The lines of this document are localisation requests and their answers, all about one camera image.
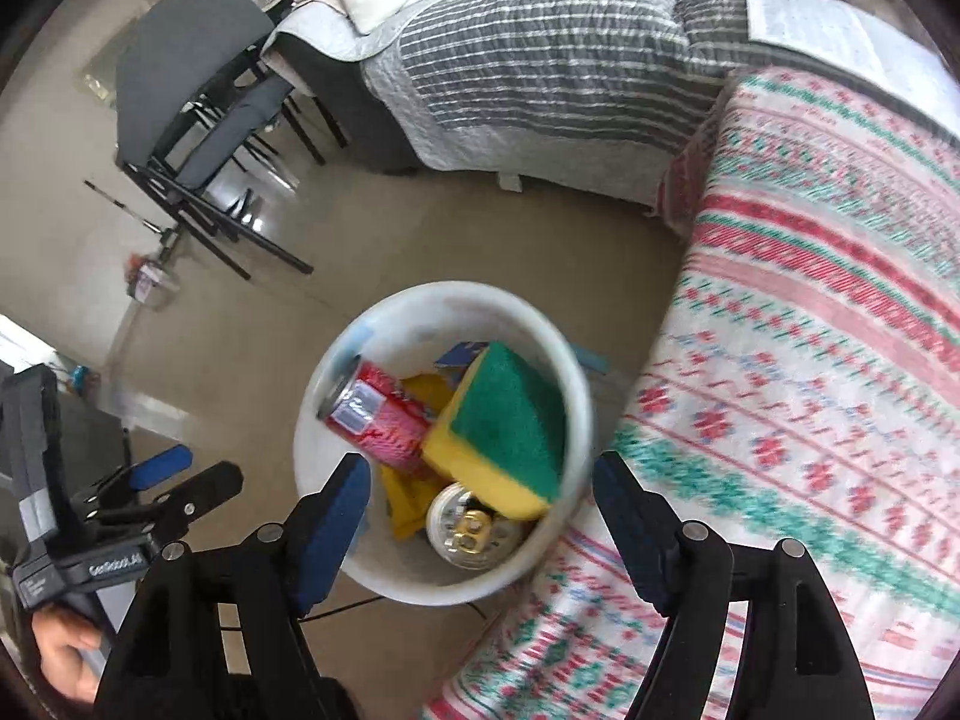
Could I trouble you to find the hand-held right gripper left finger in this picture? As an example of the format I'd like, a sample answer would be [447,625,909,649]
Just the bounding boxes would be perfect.
[97,454,374,720]

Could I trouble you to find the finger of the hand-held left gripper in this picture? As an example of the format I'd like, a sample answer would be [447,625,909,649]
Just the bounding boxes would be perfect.
[94,444,194,503]
[97,461,245,541]

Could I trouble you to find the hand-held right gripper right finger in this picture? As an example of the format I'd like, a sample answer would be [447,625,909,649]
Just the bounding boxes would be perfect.
[592,450,875,720]

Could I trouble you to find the yellow wrapper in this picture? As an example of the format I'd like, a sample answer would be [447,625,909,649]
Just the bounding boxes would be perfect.
[379,371,466,541]

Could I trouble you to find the red drink can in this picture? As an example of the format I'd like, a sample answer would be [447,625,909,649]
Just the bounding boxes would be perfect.
[316,355,443,475]

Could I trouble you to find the silver gold tin can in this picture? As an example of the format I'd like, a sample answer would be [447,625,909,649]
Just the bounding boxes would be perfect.
[425,481,526,562]

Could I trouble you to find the yellow green sponge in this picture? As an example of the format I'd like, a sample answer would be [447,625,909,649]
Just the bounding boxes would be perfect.
[420,341,567,522]

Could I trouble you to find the blue cardboard box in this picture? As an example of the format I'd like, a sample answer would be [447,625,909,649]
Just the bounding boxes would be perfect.
[433,341,490,372]

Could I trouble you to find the white plastic bucket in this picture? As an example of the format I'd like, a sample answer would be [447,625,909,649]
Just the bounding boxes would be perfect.
[294,281,595,607]

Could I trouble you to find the person's left hand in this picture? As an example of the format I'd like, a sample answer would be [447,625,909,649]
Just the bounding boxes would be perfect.
[30,606,106,700]

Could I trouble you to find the floor mop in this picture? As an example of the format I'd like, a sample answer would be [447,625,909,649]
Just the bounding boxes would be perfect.
[82,180,181,308]

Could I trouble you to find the pink green patterned blanket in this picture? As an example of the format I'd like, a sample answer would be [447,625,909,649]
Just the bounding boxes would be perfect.
[424,64,960,720]

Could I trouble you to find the dark grey sofa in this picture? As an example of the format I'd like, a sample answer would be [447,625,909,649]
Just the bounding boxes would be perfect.
[259,0,901,173]

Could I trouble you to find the grey folding chair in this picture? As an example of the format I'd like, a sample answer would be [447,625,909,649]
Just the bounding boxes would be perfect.
[115,0,316,282]

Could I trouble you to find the grey striped quilt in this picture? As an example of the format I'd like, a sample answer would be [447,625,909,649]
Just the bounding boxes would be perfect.
[262,0,758,207]

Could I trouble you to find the white paper sheet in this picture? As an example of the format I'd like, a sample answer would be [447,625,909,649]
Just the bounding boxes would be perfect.
[745,0,960,125]

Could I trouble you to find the black cable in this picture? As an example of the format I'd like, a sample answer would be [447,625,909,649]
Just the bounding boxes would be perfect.
[217,592,496,635]

